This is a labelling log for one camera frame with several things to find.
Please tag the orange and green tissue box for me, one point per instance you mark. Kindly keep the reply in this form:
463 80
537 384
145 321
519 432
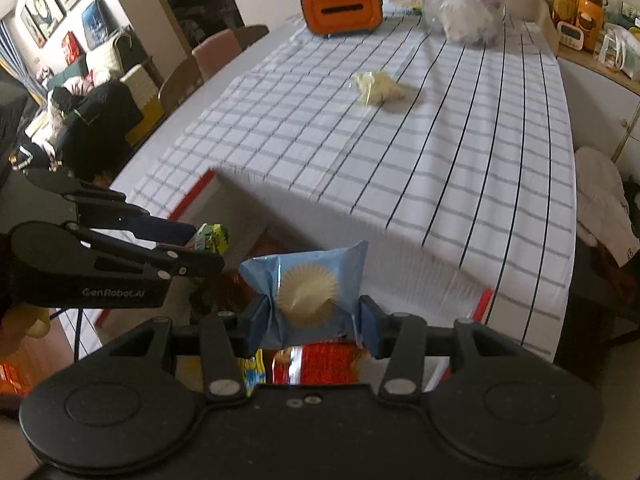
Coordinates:
342 10

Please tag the clear plastic bag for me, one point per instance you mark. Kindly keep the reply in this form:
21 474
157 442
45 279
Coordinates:
465 15

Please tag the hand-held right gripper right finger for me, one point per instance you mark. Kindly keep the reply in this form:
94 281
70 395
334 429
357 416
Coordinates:
370 325

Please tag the blue wall poster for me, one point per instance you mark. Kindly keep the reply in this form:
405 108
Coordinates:
95 22

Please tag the green snack packet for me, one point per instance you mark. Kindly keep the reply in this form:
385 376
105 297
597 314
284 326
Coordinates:
212 237

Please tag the white garment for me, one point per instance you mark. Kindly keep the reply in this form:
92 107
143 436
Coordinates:
600 195

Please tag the white timer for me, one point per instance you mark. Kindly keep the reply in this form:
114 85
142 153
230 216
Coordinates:
571 35

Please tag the person's left hand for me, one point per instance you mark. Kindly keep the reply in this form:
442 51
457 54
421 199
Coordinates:
25 327

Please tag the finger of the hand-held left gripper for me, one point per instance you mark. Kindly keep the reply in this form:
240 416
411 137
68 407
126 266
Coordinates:
170 232
200 262

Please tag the white plastic bag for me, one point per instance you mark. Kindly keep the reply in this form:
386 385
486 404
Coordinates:
617 52

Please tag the light blue cake packet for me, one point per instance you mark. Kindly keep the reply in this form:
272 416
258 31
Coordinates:
305 290

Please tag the checkered white tablecloth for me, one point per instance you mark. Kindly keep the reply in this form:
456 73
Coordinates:
450 160

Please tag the cream snack packet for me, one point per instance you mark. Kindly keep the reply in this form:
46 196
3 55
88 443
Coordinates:
377 87

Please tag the orange drink bottle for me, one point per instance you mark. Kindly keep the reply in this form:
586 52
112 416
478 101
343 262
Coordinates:
564 5

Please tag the brown chair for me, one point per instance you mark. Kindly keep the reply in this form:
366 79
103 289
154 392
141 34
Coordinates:
250 35

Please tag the white cabinet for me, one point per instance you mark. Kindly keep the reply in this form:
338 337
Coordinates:
590 105

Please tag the yellow cartoon snack packet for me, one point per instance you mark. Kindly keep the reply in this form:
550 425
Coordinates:
252 372

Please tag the dark cloth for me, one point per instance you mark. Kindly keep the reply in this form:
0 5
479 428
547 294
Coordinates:
100 120

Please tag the tan chair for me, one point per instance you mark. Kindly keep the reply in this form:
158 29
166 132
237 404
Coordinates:
180 85

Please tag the brown red foil snack packet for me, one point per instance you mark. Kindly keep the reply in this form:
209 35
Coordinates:
220 295

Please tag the pink chair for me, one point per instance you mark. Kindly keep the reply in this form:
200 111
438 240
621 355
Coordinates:
217 52

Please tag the orange jar with brown lid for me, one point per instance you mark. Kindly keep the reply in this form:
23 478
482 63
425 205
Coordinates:
591 15

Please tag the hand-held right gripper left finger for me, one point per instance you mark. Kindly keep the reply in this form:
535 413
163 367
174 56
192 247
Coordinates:
252 320

